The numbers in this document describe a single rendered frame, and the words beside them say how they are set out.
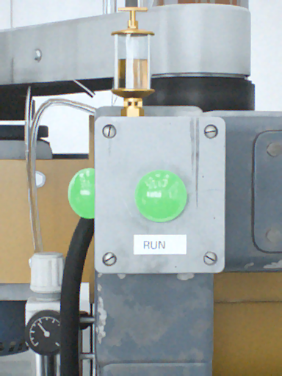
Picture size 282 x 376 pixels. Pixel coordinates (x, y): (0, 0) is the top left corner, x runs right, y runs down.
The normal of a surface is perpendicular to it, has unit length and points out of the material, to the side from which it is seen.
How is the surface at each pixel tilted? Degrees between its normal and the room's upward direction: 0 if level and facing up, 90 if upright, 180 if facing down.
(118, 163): 90
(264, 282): 90
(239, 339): 90
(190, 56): 90
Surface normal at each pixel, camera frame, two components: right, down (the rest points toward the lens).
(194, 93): -0.10, 0.05
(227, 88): 0.41, 0.05
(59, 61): -0.75, 0.04
